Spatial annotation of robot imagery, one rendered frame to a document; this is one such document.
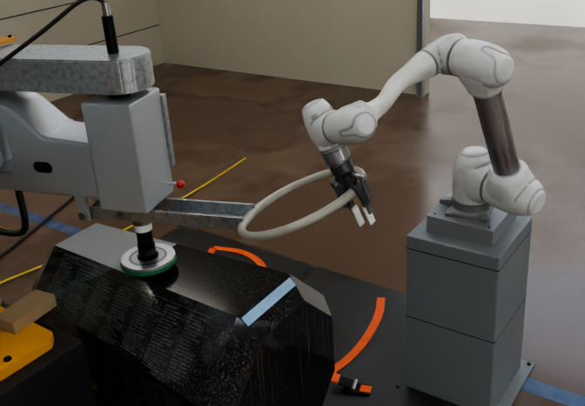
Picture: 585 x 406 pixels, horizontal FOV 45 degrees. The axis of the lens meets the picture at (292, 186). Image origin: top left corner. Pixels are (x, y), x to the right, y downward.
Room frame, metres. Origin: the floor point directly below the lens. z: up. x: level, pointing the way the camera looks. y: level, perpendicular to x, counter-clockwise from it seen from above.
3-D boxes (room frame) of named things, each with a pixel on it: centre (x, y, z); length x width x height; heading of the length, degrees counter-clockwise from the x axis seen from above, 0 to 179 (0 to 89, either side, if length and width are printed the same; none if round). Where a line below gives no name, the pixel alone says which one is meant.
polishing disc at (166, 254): (2.47, 0.59, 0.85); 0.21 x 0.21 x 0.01
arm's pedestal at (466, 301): (2.64, -0.73, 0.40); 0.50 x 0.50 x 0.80; 53
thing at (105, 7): (2.47, 0.59, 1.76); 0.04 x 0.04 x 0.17
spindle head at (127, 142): (2.50, 0.66, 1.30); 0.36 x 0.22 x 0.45; 69
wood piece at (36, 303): (2.22, 1.01, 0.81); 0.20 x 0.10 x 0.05; 150
